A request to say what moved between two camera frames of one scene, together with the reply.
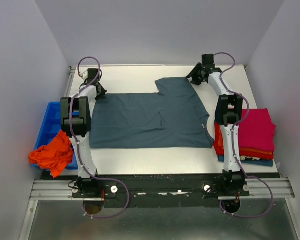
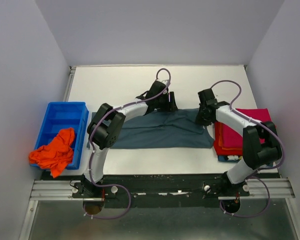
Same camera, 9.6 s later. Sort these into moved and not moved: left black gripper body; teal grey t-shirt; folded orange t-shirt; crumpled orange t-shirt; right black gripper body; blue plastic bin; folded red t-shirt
Moved: right black gripper body; teal grey t-shirt; left black gripper body
Not moved: folded orange t-shirt; crumpled orange t-shirt; blue plastic bin; folded red t-shirt
